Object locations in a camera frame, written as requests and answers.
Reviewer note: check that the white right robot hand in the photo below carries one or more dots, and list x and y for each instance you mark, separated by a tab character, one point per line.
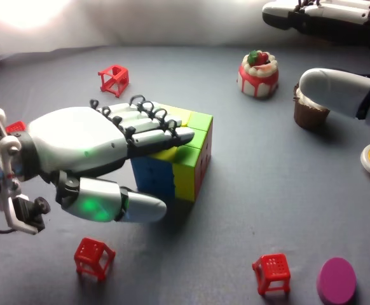
331	89

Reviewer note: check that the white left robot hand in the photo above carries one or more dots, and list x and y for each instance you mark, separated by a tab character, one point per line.
77	143

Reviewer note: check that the Rubik's cube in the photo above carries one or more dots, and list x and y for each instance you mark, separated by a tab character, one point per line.
185	178

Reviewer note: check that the chocolate cupcake toy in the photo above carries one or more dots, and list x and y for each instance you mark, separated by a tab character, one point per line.
309	116

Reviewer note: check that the red toy stool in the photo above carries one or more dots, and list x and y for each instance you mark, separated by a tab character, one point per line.
124	77
16	127
276	265
89	250

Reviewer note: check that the strawberry cake toy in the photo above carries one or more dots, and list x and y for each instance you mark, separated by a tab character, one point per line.
257	82

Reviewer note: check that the grey table cloth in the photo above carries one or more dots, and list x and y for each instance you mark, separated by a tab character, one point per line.
236	206

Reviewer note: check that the white backdrop sheet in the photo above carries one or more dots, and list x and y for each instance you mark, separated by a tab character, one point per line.
172	22

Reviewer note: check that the magenta round disc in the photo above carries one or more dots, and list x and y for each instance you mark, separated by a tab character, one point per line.
337	279

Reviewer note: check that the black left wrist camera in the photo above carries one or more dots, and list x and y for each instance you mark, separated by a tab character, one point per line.
29	209

